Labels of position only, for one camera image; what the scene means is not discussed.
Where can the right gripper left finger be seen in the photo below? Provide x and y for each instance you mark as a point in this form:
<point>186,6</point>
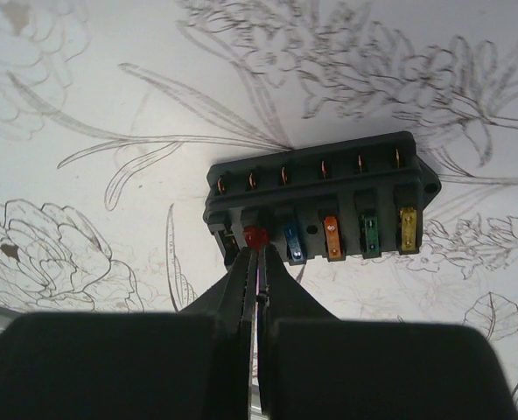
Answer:
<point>193,364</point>

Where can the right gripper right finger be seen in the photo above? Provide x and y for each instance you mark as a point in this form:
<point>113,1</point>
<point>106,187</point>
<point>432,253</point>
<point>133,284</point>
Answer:
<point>313,365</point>

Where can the blue fuse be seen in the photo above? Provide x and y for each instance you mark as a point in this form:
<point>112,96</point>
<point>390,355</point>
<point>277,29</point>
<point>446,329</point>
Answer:
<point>295,249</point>

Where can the red fuse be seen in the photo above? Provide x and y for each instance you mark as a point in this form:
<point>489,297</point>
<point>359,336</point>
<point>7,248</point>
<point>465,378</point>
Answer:
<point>255,237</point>

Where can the black fuse box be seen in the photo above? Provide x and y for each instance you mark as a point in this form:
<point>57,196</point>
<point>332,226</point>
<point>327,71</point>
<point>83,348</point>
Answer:
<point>377,174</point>

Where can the orange fuse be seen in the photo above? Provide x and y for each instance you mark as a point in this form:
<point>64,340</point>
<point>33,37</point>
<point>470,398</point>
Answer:
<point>332,238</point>

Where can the green fuse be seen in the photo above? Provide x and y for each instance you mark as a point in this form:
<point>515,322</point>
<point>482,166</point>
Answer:
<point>369,235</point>

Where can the yellow fuse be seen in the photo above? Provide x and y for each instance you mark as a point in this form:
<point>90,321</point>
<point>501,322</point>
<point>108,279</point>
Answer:
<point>408,229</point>

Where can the floral patterned mat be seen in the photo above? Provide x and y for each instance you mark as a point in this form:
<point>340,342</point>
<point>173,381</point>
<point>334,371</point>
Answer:
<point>112,112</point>

